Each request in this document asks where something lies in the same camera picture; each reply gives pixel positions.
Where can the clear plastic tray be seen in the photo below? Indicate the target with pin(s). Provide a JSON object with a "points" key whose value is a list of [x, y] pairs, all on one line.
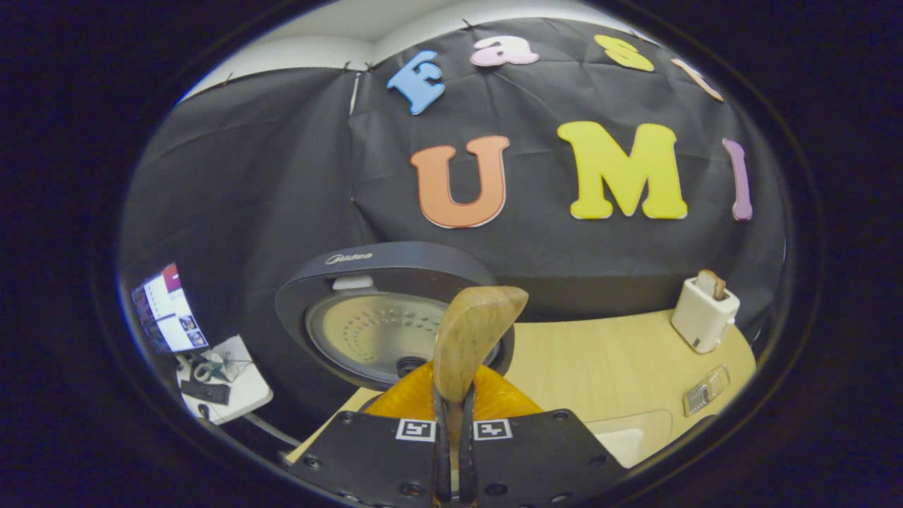
{"points": [[649, 423]]}

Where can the tape roll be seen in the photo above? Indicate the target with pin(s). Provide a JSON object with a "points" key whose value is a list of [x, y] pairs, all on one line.
{"points": [[203, 370]]}

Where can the wooden spoon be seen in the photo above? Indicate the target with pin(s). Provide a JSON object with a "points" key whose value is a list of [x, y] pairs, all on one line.
{"points": [[473, 324]]}

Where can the toasted bread slice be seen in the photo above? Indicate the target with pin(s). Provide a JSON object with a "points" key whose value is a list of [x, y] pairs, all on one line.
{"points": [[709, 283]]}

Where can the black keyboard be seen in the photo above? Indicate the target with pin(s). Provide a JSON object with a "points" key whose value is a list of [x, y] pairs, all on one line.
{"points": [[206, 392]]}

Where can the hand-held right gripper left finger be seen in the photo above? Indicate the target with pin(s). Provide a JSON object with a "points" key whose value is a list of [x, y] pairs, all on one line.
{"points": [[367, 451]]}

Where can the computer monitor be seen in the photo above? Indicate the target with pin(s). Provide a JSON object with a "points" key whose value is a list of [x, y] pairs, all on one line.
{"points": [[169, 310]]}

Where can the white side table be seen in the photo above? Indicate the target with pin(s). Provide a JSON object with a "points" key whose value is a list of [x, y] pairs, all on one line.
{"points": [[247, 391]]}

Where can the white toaster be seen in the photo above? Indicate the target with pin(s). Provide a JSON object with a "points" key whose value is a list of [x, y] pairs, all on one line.
{"points": [[702, 317]]}

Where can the black and silver rice cooker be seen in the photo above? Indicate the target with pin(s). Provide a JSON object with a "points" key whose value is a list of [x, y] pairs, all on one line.
{"points": [[381, 268]]}

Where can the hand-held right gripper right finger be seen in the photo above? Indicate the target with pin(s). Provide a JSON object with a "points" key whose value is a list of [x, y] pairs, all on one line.
{"points": [[536, 451]]}

